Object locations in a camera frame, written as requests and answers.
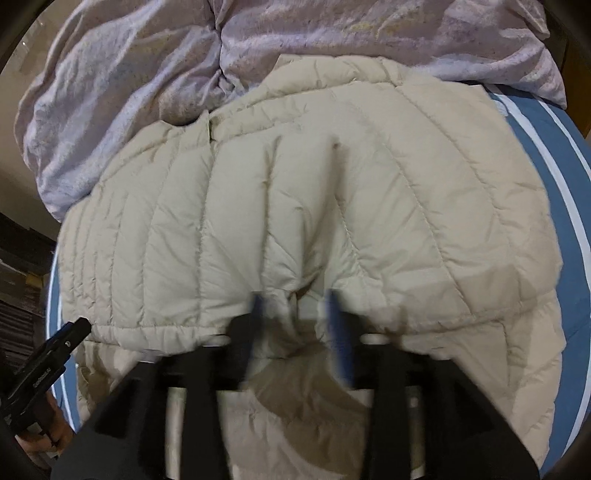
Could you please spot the left hand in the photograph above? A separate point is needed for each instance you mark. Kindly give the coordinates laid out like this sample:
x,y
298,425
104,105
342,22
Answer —
x,y
58,437

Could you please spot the blue white striped bedsheet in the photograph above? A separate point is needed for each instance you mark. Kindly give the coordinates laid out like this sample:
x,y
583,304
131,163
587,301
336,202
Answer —
x,y
554,193

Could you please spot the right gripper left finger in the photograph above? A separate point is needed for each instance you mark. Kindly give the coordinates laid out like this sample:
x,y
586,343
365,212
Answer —
x,y
125,436

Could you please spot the lilac floral duvet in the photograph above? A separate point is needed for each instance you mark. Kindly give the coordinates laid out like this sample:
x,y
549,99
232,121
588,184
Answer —
x,y
118,66

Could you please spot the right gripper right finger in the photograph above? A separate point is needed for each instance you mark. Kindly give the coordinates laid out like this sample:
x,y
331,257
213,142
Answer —
x,y
428,419

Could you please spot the beige quilted down jacket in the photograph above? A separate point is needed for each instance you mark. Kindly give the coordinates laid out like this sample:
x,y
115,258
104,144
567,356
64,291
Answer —
x,y
323,221

